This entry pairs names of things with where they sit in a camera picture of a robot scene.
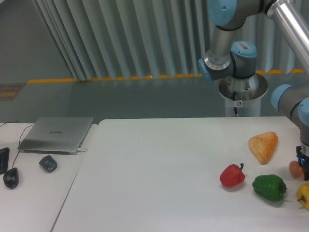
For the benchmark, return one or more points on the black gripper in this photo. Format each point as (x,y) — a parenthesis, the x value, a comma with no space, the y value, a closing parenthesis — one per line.
(302,154)

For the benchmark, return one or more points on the yellow toy bell pepper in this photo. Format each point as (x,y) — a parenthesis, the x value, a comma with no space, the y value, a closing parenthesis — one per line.
(303,195)

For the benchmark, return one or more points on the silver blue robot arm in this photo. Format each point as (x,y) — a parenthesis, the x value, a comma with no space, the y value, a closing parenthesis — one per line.
(233,63)

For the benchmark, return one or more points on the green toy bell pepper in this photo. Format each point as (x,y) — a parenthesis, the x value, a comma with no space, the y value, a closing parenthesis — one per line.
(270,187)

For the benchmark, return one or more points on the red toy bell pepper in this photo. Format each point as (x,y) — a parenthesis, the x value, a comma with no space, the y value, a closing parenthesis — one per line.
(232,175)

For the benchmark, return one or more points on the brown toy egg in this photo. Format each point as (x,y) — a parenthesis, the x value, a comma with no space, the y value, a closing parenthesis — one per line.
(295,170)

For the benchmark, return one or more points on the orange toy bread wedge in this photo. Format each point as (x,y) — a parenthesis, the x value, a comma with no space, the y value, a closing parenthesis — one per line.
(263,146)

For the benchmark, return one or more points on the white laptop plug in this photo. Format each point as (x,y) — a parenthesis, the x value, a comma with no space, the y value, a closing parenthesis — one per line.
(81,150)

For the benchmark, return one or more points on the white folding partition screen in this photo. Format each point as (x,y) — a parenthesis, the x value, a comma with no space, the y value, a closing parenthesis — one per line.
(113,39)

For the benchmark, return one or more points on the small dark blue-grey tray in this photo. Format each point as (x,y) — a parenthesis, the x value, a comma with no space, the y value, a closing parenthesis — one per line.
(48,163)

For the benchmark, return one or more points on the silver closed laptop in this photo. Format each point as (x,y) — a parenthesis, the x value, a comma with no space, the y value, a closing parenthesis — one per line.
(56,135)

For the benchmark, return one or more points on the white side table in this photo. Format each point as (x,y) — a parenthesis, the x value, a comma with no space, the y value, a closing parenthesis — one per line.
(34,205)

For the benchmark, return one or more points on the black computer mouse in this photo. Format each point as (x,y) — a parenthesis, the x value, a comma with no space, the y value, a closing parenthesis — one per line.
(11,178)

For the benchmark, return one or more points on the black keyboard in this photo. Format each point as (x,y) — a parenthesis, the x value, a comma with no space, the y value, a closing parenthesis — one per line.
(4,159)

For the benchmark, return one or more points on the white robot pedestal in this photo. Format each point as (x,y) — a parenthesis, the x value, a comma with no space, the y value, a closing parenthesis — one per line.
(243,96)

